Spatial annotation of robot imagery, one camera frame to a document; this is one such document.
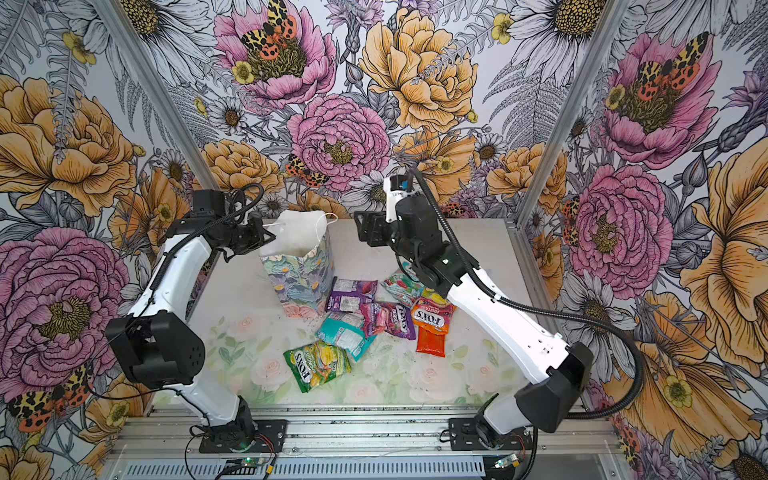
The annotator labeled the floral paper gift bag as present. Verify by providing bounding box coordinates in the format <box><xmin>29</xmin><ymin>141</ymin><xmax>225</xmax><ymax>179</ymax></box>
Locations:
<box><xmin>258</xmin><ymin>210</ymin><xmax>338</xmax><ymax>320</ymax></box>

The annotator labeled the orange Fox's candy packet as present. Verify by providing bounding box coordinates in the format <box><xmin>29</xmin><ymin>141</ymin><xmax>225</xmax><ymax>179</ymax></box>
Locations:
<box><xmin>411</xmin><ymin>288</ymin><xmax>456</xmax><ymax>336</ymax></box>

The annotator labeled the magenta Fox's candy packet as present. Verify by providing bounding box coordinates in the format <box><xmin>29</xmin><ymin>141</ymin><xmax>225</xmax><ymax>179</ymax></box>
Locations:
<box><xmin>360</xmin><ymin>302</ymin><xmax>417</xmax><ymax>340</ymax></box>

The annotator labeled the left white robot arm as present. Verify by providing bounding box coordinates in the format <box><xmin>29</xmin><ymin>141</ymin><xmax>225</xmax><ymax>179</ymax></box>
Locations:
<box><xmin>105</xmin><ymin>216</ymin><xmax>276</xmax><ymax>452</ymax></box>

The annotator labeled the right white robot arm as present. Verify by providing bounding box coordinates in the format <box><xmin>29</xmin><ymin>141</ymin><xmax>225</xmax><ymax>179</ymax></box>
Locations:
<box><xmin>353</xmin><ymin>191</ymin><xmax>592</xmax><ymax>448</ymax></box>

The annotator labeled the green red snack packet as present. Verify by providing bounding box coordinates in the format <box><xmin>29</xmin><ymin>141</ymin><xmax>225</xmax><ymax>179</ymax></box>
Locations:
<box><xmin>380</xmin><ymin>261</ymin><xmax>425</xmax><ymax>308</ymax></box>

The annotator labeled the purple snack packet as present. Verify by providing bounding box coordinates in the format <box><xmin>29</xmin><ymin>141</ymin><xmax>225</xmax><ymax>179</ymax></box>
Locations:
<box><xmin>326</xmin><ymin>277</ymin><xmax>378</xmax><ymax>314</ymax></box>

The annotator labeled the teal snack packet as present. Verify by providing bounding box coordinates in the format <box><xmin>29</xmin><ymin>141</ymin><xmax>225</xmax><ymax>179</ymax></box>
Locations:
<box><xmin>315</xmin><ymin>312</ymin><xmax>375</xmax><ymax>362</ymax></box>

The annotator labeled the green Fox's candy packet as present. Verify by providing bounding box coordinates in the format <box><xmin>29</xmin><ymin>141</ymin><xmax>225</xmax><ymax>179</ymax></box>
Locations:
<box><xmin>283</xmin><ymin>340</ymin><xmax>352</xmax><ymax>393</ymax></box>

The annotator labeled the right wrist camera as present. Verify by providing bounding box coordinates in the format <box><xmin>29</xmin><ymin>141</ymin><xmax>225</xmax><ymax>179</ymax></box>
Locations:
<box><xmin>383</xmin><ymin>174</ymin><xmax>412</xmax><ymax>223</ymax></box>

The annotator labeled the left aluminium corner post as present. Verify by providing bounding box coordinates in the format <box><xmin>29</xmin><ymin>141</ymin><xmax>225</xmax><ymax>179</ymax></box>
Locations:
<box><xmin>94</xmin><ymin>1</ymin><xmax>220</xmax><ymax>190</ymax></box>

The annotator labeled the aluminium corner post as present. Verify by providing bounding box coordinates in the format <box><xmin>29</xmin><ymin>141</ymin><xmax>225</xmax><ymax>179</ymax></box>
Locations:
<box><xmin>94</xmin><ymin>1</ymin><xmax>220</xmax><ymax>190</ymax></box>
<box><xmin>514</xmin><ymin>0</ymin><xmax>629</xmax><ymax>231</ymax></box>

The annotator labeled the right black corrugated cable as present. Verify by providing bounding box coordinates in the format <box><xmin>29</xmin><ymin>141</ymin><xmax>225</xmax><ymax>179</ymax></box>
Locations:
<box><xmin>407</xmin><ymin>166</ymin><xmax>645</xmax><ymax>421</ymax></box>

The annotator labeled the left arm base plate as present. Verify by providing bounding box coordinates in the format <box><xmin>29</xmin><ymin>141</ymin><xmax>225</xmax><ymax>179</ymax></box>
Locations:
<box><xmin>199</xmin><ymin>419</ymin><xmax>288</xmax><ymax>454</ymax></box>

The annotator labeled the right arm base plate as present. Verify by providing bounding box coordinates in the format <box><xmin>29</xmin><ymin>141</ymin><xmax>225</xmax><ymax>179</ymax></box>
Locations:
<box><xmin>447</xmin><ymin>417</ymin><xmax>533</xmax><ymax>453</ymax></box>

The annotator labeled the aluminium rail frame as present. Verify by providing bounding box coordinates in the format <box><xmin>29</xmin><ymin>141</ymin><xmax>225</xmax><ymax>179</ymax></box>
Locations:
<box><xmin>101</xmin><ymin>405</ymin><xmax>633</xmax><ymax>479</ymax></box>

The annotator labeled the right aluminium corner post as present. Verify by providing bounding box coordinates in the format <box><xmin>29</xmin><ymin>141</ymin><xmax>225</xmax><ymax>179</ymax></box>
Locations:
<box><xmin>514</xmin><ymin>0</ymin><xmax>629</xmax><ymax>231</ymax></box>

